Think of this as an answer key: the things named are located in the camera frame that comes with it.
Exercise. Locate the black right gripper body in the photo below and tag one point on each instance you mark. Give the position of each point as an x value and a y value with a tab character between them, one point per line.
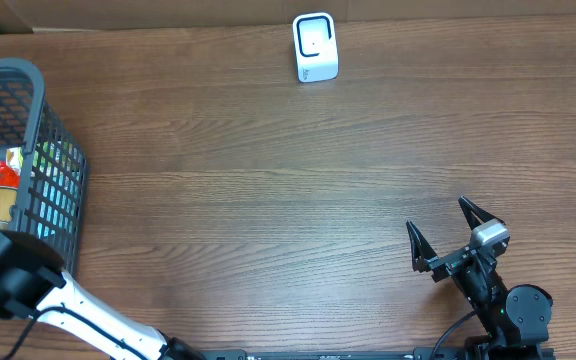
450	263

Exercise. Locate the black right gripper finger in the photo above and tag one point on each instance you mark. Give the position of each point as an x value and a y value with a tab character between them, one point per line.
422	253
474	215

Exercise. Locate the green snack bar wrapper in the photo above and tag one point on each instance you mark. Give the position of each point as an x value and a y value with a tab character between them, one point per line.
14	159

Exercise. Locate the teal snack packet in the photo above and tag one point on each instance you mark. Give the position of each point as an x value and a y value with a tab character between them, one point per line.
59	208

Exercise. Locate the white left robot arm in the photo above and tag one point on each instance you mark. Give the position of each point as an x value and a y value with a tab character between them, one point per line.
34	284

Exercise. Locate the white barcode scanner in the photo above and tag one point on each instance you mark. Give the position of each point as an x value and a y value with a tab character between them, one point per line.
315	44

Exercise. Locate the dark grey plastic basket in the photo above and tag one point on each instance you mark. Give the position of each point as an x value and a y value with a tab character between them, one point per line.
27	120

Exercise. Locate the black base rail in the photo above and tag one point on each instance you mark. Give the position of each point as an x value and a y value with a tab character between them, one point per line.
368	354

